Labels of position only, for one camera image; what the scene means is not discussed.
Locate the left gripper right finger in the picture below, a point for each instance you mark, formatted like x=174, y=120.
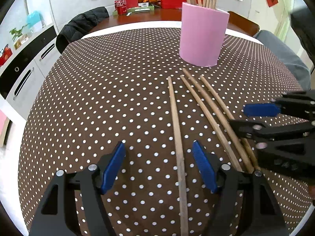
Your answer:
x=246, y=203

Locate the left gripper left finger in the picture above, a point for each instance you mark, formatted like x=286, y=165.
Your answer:
x=57, y=214

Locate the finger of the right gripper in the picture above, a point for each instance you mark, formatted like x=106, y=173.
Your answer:
x=301, y=133
x=296, y=104

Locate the grey sleeved forearm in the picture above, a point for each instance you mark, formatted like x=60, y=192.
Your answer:
x=293, y=62

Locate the pink box on floor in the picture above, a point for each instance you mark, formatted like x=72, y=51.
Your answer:
x=4, y=124

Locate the pink cylindrical utensil cup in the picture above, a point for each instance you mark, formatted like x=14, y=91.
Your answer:
x=202, y=34

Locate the brown polka dot placemat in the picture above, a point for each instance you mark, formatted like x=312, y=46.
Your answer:
x=112, y=88

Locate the white black sideboard cabinet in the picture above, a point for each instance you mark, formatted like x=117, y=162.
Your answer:
x=24, y=72

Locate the green flat box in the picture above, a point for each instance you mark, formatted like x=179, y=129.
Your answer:
x=137, y=10

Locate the small green potted plant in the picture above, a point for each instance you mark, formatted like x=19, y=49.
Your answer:
x=18, y=37

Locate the black jacket on chair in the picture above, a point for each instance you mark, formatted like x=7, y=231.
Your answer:
x=80, y=26

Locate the red cola can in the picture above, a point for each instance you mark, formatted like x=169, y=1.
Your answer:
x=120, y=7

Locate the teal white humidifier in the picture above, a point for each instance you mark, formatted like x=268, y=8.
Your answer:
x=35, y=21

